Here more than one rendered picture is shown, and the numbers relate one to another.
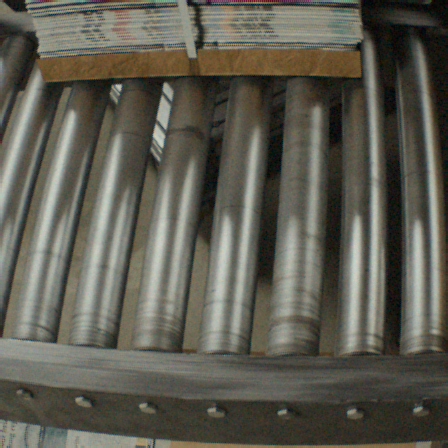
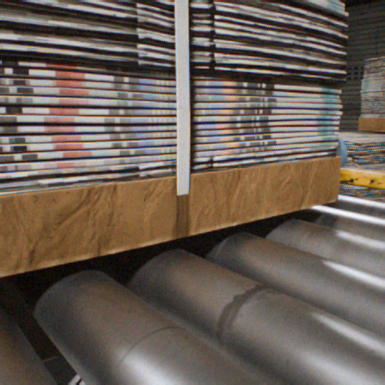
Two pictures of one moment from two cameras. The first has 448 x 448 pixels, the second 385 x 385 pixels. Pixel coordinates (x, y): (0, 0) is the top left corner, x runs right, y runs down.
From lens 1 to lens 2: 91 cm
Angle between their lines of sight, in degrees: 59
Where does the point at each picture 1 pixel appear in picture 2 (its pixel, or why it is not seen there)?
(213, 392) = not seen: outside the picture
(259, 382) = not seen: outside the picture
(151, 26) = (123, 119)
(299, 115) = (346, 237)
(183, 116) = (229, 278)
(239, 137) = (339, 268)
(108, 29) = (37, 123)
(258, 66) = (256, 203)
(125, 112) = (115, 308)
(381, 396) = not seen: outside the picture
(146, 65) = (108, 223)
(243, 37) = (241, 149)
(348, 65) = (331, 182)
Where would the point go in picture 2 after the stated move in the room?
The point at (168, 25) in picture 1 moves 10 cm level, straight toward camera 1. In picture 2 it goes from (149, 119) to (304, 122)
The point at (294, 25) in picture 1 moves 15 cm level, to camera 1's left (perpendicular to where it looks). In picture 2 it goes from (290, 122) to (173, 126)
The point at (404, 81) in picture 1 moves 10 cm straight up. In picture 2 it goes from (356, 204) to (363, 110)
